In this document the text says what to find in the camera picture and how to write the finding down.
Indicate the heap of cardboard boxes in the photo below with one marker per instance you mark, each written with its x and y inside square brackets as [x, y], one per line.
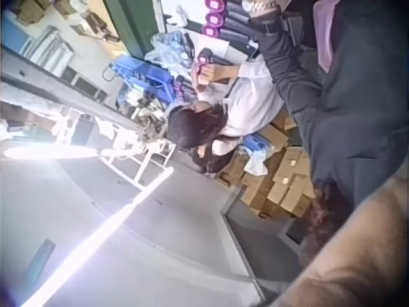
[287, 185]

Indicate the green door frame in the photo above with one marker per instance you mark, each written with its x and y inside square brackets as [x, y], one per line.
[131, 22]

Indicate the short fluorescent light tube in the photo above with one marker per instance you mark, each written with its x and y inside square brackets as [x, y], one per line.
[48, 153]

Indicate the blue plastic crate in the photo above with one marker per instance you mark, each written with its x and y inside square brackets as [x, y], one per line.
[255, 142]

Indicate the clear plastic bag of parts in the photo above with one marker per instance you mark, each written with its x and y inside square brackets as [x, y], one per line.
[167, 48]

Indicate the blue plastic rack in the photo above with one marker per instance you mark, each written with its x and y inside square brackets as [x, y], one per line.
[143, 72]

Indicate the cluttered workbench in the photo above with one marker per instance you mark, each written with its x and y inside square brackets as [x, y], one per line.
[150, 121]

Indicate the stack of black purple rolls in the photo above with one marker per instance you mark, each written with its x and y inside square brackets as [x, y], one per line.
[183, 89]

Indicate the black wrist band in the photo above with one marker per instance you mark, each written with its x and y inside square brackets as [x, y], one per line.
[289, 27]

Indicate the shelf with cartons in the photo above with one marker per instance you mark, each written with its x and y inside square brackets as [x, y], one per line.
[48, 35]

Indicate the white paper sheet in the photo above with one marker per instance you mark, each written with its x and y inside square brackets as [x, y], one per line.
[212, 44]

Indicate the pink cloth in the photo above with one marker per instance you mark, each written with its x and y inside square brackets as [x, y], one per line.
[324, 35]

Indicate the black roll with purple end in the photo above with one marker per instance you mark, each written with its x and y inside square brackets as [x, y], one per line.
[230, 4]
[223, 32]
[223, 18]

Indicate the white metal frame table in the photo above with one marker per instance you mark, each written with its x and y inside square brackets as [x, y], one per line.
[140, 160]

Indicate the crumpled white plastic bag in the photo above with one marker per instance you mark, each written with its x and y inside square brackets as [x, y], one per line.
[177, 15]

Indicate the long fluorescent light tube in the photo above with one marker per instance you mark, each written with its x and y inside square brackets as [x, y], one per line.
[105, 224]

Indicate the black and pink handheld device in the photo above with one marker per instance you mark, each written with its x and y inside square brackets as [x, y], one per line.
[207, 57]

